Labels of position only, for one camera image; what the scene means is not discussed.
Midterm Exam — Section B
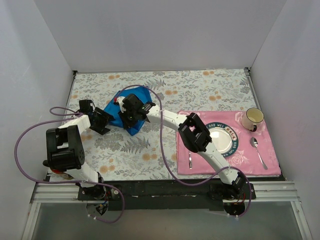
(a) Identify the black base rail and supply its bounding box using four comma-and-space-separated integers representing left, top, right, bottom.
77, 174, 257, 211

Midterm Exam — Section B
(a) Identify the white plate green rim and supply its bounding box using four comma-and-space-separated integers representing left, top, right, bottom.
206, 122, 239, 158

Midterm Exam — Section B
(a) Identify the silver spoon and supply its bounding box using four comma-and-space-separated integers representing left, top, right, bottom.
250, 137, 268, 170

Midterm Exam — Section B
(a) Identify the purple cable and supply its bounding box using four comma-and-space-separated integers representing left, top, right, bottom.
14, 106, 126, 224
115, 84, 252, 219

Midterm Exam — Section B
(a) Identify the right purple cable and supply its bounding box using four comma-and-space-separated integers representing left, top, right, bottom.
115, 84, 252, 219

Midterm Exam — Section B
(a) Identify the red and black mug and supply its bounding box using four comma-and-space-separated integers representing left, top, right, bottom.
42, 160, 74, 180

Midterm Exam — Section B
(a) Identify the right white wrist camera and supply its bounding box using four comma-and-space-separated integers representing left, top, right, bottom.
113, 96, 127, 113

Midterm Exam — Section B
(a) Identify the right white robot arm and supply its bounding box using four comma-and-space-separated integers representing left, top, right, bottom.
114, 93, 253, 201

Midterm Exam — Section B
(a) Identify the cream mug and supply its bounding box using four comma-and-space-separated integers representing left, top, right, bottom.
241, 107, 264, 132

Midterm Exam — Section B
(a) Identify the silver fork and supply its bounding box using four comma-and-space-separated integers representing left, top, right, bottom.
188, 151, 193, 170

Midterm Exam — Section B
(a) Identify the aluminium frame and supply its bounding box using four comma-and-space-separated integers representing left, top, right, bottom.
21, 66, 313, 240

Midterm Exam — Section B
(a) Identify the pink floral placemat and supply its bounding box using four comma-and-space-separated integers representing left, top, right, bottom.
176, 110, 281, 176

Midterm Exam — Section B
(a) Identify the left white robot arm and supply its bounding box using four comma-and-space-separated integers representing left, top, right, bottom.
42, 99, 115, 200

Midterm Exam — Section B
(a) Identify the blue cloth napkin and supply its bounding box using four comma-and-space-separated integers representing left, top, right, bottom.
104, 86, 152, 136

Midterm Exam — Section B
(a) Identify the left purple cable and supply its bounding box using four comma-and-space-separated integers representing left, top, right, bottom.
14, 106, 126, 224

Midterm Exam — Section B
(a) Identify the floral tablecloth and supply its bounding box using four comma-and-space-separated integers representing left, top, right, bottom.
68, 69, 255, 181

